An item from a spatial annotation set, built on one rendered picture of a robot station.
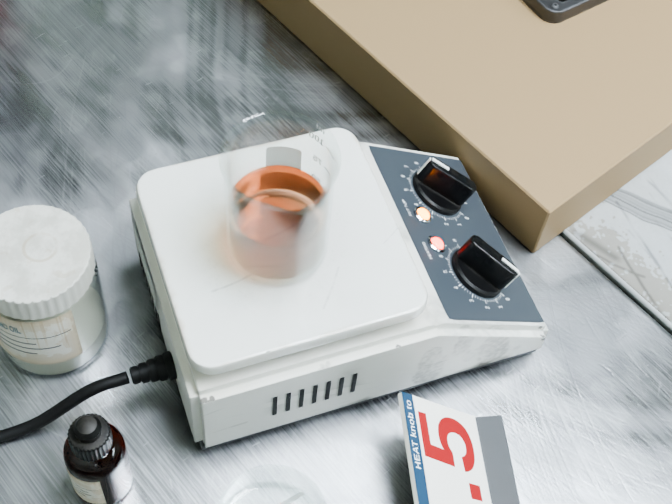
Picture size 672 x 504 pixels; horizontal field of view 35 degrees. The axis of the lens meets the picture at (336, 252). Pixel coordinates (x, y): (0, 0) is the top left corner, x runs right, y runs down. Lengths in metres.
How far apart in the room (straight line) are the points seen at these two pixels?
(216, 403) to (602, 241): 0.27
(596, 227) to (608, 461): 0.15
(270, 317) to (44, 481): 0.15
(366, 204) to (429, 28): 0.18
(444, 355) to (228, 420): 0.12
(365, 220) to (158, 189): 0.11
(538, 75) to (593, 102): 0.04
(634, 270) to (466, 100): 0.14
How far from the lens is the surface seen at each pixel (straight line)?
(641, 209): 0.69
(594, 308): 0.64
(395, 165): 0.60
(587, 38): 0.72
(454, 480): 0.55
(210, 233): 0.53
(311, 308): 0.51
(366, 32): 0.69
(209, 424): 0.53
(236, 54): 0.73
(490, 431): 0.59
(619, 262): 0.66
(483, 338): 0.56
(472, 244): 0.56
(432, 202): 0.59
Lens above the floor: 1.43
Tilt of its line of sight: 56 degrees down
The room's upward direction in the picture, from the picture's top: 7 degrees clockwise
